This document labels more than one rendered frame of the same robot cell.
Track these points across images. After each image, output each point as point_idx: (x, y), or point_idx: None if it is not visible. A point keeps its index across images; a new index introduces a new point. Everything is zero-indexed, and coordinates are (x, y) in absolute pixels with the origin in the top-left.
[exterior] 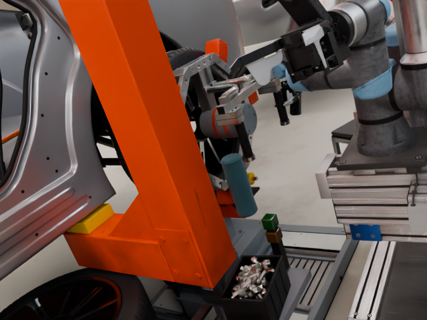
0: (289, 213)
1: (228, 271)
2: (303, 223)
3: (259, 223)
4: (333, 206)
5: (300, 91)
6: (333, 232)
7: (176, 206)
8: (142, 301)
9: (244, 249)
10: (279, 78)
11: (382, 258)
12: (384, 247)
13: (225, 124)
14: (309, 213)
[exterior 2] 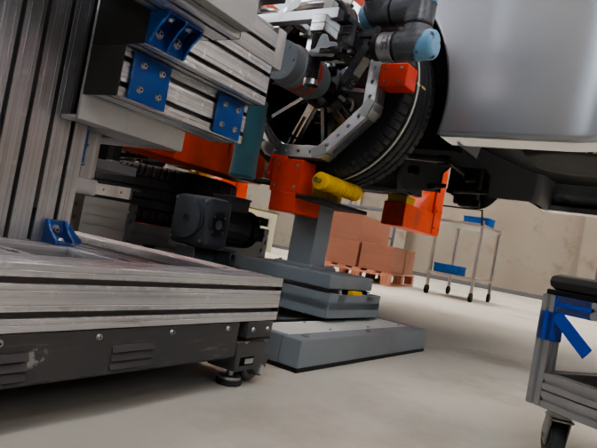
0: (453, 379)
1: (183, 204)
2: (405, 374)
3: (326, 273)
4: (459, 401)
5: (362, 50)
6: (309, 333)
7: None
8: (148, 166)
9: (269, 261)
10: (325, 14)
11: (127, 244)
12: (147, 249)
13: None
14: (441, 385)
